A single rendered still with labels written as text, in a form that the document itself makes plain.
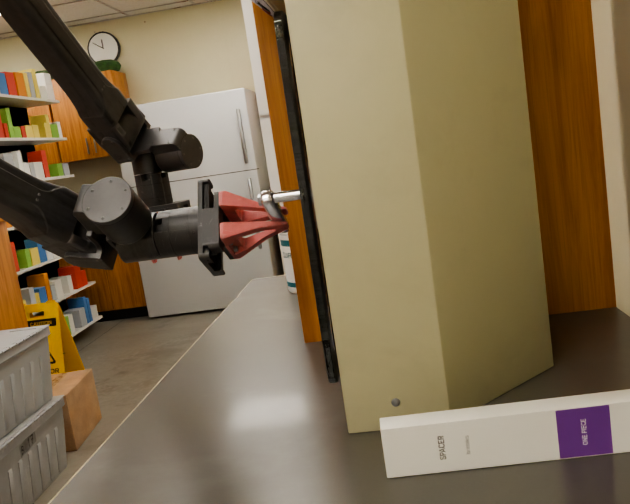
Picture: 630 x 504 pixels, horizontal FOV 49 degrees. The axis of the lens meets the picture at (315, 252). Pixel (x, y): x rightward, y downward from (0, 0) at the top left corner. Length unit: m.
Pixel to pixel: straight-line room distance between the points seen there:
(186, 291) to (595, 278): 5.04
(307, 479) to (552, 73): 0.70
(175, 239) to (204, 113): 4.96
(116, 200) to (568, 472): 0.52
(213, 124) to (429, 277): 5.09
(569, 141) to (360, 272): 0.49
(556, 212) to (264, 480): 0.63
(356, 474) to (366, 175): 0.29
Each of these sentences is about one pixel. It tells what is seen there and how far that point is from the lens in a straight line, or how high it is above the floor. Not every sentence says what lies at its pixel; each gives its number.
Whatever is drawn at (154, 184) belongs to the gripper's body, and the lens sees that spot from 1.20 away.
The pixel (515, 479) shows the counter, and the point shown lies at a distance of 0.65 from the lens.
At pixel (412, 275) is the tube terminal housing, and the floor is 1.10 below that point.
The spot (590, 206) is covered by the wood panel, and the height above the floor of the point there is 1.10.
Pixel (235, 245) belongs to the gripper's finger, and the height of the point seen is 1.15.
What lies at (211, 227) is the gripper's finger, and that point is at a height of 1.18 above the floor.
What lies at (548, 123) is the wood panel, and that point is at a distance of 1.10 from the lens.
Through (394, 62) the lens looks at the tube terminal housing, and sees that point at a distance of 0.70.
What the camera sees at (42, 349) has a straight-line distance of 3.23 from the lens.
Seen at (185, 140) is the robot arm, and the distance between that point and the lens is 1.15.
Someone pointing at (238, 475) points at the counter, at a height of 0.94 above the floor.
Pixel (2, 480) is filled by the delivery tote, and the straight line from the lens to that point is 2.95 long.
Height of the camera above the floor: 1.25
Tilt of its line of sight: 9 degrees down
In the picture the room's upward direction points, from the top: 9 degrees counter-clockwise
